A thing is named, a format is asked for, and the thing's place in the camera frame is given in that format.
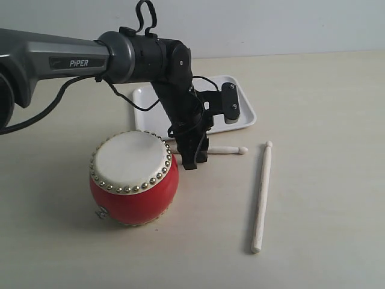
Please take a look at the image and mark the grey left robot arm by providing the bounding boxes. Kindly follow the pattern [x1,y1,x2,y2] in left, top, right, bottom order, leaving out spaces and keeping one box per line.
[1,28,210,170]

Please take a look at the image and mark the red small drum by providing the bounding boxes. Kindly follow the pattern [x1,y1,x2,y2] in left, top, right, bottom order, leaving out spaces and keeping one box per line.
[89,131,179,226]

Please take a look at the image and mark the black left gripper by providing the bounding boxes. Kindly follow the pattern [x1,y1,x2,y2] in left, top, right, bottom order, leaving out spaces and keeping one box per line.
[167,87,214,170]

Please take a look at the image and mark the long wooden drumstick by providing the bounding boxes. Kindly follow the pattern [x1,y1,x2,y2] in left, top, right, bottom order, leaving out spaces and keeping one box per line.
[251,140,273,253]

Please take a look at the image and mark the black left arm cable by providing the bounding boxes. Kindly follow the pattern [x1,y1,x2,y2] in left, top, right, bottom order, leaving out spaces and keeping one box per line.
[0,0,220,136]

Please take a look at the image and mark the short wooden drumstick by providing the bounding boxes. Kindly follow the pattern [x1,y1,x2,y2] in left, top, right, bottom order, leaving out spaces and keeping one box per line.
[170,146,248,155]

